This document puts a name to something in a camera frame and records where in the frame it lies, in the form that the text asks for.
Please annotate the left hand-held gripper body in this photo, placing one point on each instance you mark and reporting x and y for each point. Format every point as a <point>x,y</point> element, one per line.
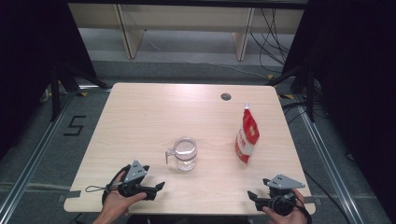
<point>134,172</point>

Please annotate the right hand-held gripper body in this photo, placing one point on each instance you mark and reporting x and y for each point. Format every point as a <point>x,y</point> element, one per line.
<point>285,183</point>

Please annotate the clear glass jar with lid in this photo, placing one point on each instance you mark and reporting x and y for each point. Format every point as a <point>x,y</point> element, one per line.
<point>184,154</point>

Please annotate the red and white bag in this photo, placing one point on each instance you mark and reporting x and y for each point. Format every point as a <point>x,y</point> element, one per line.
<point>247,137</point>

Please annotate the person's right hand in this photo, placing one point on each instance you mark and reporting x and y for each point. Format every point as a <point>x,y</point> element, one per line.
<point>295,216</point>

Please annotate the person's left hand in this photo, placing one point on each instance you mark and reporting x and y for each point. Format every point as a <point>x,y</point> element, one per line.
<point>115,202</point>

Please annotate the grey tape strip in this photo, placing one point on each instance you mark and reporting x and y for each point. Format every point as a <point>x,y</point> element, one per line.
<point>72,195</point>
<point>312,200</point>

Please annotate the black metal stand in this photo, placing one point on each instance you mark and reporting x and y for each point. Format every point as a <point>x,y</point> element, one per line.
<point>55,93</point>
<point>309,93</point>

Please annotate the black curtain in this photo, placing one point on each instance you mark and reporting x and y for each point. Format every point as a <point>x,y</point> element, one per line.
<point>31,62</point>
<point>358,77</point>

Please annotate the pale wooden shelf unit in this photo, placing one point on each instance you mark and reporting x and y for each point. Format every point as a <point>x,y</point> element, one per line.
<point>186,15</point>

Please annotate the aluminium floor rail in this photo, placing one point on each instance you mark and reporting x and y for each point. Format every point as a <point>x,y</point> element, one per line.
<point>37,149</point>
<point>327,161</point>

